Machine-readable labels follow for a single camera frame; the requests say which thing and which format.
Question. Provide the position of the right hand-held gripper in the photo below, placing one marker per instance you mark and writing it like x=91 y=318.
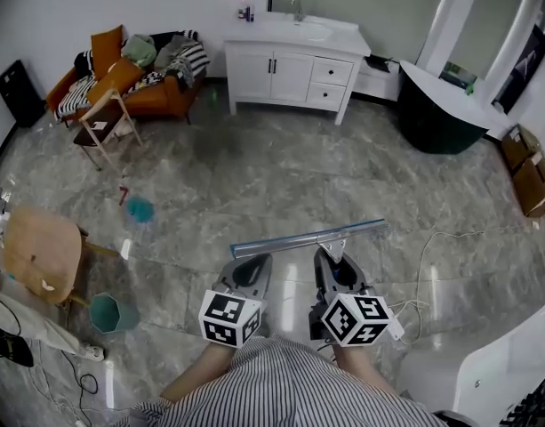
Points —
x=356 y=323

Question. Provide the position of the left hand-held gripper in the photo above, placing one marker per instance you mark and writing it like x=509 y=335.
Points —
x=230 y=316

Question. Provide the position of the person's left forearm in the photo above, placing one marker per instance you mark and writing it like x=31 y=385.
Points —
x=201 y=372

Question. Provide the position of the person's right forearm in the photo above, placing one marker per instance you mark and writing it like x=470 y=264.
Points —
x=365 y=367

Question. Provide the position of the person's striped shirt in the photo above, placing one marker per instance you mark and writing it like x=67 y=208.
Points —
x=281 y=389

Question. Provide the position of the teal waste bin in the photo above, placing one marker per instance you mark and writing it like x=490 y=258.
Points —
x=109 y=314

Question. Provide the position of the teal cloth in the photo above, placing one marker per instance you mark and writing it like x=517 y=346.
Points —
x=141 y=209

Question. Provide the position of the white power strip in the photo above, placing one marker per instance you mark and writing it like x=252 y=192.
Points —
x=93 y=352

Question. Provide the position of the red small tool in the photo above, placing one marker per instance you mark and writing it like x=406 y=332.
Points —
x=123 y=194

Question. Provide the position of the dark green bathtub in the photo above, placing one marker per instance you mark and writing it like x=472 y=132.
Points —
x=432 y=118

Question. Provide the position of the white vanity cabinet with sink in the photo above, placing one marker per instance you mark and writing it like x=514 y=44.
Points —
x=290 y=74

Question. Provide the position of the beige fabric sheet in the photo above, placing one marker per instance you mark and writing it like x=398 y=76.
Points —
x=36 y=323

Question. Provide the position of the tan wooden chair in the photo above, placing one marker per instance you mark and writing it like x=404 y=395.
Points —
x=41 y=252

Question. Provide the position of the white glossy fixture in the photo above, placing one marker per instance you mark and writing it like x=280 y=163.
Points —
x=499 y=363

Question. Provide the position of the black bag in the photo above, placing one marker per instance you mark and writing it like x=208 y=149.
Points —
x=10 y=349

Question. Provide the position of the large cardboard box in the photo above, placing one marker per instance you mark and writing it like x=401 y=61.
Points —
x=536 y=189

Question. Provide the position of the small cardboard box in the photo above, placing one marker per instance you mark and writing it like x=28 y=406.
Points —
x=518 y=147

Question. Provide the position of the wooden chair with dark seat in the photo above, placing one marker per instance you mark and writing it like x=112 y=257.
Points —
x=98 y=131

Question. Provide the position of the orange sofa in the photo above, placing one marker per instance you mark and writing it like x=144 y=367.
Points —
x=152 y=98

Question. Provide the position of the white paper sheet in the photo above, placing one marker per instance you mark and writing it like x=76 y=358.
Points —
x=98 y=125

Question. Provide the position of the black and white striped blanket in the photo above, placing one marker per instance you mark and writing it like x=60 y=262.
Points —
x=187 y=62

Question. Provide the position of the chrome faucet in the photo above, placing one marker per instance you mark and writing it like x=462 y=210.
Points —
x=298 y=7

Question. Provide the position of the small dark purple bottle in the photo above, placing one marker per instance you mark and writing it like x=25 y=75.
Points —
x=250 y=13

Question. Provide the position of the grey crumpled cloth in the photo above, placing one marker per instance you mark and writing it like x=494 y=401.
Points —
x=172 y=51

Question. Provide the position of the white bottle with pink cap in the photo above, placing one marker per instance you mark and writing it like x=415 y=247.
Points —
x=242 y=9

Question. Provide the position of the large orange cushion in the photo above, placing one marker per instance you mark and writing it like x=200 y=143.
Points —
x=116 y=80

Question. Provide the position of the striped cushion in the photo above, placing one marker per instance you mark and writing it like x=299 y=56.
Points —
x=72 y=98

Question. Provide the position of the green crumpled cloth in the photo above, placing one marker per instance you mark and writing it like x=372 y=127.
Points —
x=138 y=49

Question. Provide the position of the small orange cushion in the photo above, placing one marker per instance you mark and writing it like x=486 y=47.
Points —
x=106 y=47

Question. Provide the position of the black box appliance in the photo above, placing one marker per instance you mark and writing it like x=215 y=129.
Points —
x=21 y=94

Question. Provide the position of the black wall panel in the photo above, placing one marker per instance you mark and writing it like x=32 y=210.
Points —
x=523 y=69

